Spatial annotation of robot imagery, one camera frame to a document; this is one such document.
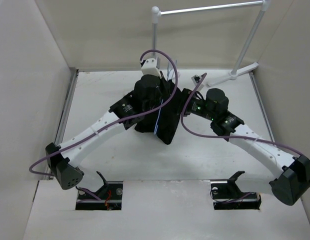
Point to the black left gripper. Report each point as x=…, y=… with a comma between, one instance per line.
x=161, y=97

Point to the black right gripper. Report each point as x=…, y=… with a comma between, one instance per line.
x=189, y=102

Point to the black trousers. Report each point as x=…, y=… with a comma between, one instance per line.
x=164, y=124

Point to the pale blue clothes hanger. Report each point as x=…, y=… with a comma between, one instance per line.
x=170, y=75

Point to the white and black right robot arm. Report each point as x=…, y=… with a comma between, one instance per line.
x=289, y=167

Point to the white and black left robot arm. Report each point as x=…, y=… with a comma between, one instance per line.
x=64, y=159

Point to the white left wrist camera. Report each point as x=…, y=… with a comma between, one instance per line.
x=151, y=66

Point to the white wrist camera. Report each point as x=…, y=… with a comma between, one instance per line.
x=151, y=66
x=196, y=79

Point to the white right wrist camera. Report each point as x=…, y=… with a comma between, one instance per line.
x=196, y=79

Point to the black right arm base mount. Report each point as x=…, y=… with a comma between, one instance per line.
x=226, y=195

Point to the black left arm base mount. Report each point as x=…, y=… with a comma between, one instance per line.
x=107, y=198

